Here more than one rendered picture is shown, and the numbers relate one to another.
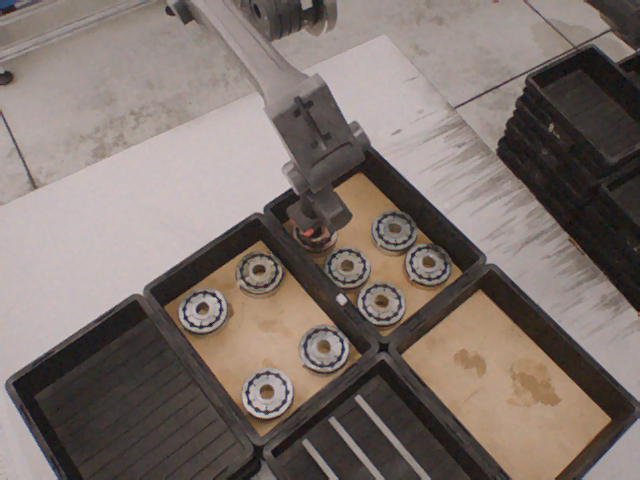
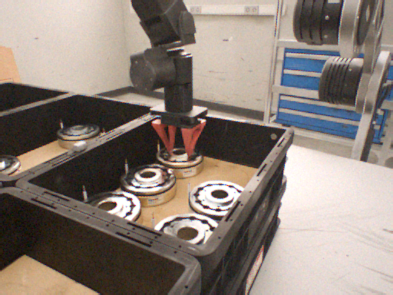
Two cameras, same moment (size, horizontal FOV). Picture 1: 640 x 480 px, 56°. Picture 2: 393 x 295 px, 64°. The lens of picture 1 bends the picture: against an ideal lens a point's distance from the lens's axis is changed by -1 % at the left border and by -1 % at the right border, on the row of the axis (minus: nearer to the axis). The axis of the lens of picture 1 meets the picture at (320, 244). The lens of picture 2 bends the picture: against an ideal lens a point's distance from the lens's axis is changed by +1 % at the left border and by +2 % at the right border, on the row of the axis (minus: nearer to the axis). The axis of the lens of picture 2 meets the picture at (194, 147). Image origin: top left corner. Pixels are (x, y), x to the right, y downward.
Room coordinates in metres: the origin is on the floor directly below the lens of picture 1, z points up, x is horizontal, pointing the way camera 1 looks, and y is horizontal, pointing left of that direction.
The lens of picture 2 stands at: (0.47, -0.55, 1.15)
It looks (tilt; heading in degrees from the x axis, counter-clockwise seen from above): 24 degrees down; 69
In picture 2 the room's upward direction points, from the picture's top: straight up
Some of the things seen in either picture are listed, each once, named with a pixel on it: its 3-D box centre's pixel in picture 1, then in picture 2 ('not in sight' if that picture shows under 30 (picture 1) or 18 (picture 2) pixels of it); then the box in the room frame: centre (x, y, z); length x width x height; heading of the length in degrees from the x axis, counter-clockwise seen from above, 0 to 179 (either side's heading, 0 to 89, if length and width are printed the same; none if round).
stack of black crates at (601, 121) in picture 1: (574, 143); not in sight; (1.31, -0.87, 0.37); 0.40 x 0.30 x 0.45; 33
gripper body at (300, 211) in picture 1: (314, 202); (178, 99); (0.66, 0.02, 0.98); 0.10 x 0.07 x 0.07; 129
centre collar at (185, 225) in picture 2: (428, 262); (187, 234); (0.59, -0.24, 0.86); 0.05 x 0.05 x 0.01
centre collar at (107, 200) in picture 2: (381, 302); (107, 207); (0.49, -0.13, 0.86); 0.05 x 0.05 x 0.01
